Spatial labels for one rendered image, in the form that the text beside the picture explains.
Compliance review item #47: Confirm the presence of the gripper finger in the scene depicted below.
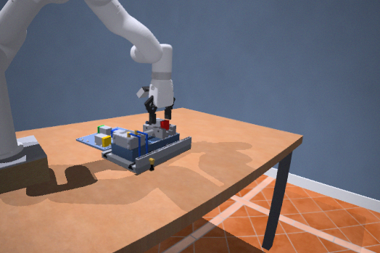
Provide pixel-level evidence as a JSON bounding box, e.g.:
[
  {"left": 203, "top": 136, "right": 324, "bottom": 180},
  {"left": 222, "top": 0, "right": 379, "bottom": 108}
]
[
  {"left": 144, "top": 96, "right": 157, "bottom": 124},
  {"left": 165, "top": 97, "right": 175, "bottom": 120}
]

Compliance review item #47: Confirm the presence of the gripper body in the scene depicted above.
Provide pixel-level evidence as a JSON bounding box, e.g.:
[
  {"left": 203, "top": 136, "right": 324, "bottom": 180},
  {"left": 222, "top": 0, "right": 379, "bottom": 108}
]
[{"left": 149, "top": 79, "right": 173, "bottom": 108}]

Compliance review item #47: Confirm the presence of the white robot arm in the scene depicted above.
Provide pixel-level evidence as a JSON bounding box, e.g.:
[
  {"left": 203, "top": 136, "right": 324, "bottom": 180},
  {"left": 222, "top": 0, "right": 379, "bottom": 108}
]
[{"left": 0, "top": 0, "right": 173, "bottom": 159}]

